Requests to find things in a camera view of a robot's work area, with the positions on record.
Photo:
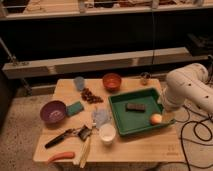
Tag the bunch of red grapes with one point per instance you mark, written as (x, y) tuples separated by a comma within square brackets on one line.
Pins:
[(89, 97)]

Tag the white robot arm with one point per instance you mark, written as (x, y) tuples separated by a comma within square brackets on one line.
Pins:
[(187, 83)]

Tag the orange bowl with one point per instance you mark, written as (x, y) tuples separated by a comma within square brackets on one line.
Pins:
[(111, 81)]

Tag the purple bowl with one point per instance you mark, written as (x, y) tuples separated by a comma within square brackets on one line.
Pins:
[(53, 112)]

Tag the blue translucent cup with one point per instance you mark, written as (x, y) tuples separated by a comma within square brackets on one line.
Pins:
[(79, 83)]

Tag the crumpled clear plastic wrap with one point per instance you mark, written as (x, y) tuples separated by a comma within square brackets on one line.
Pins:
[(100, 116)]

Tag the dark brown rectangular block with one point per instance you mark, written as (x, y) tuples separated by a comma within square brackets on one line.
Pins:
[(135, 107)]

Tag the green plastic tray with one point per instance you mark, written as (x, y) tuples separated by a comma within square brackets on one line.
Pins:
[(133, 122)]

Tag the green sponge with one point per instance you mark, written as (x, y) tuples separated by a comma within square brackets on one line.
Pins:
[(74, 108)]

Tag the white cup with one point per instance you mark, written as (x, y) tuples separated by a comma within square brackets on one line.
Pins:
[(107, 134)]

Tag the wooden table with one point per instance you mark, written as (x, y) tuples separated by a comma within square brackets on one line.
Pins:
[(160, 145)]

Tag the orange carrot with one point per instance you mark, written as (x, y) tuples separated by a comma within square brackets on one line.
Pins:
[(64, 155)]

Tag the wooden shelf rail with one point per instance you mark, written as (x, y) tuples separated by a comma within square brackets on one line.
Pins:
[(38, 68)]

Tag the black handled kitchen tool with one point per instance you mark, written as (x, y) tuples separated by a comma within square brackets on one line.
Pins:
[(82, 132)]

